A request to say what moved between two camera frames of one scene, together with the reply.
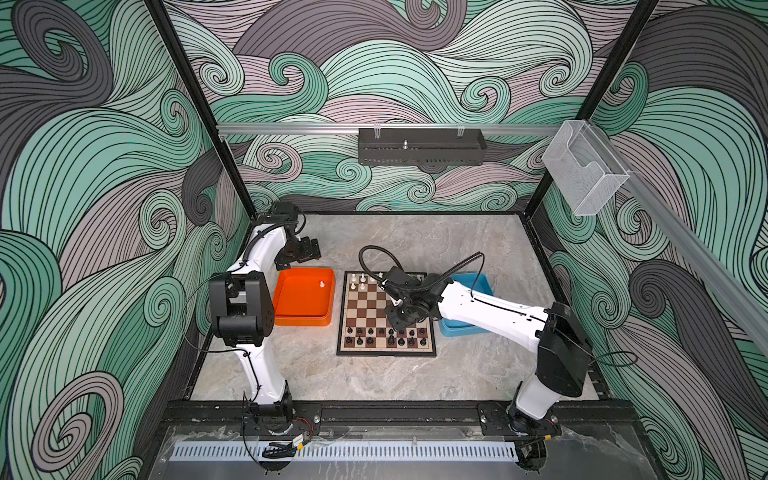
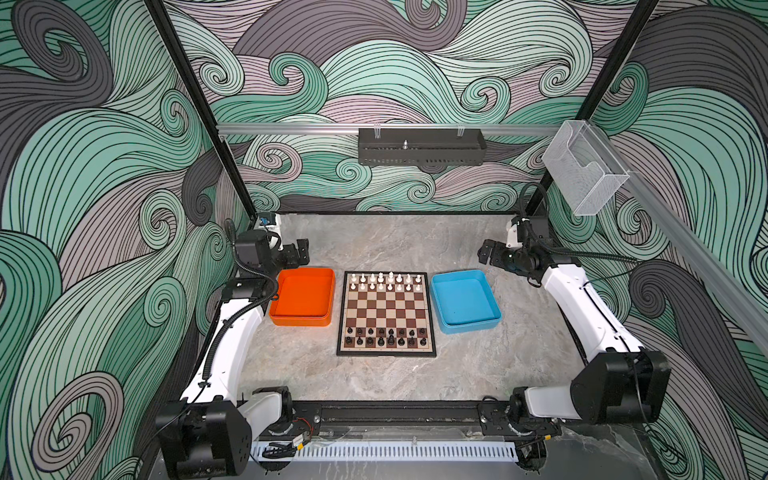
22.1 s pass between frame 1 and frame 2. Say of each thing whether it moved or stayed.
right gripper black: moved
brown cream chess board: stayed
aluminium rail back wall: stayed
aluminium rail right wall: stayed
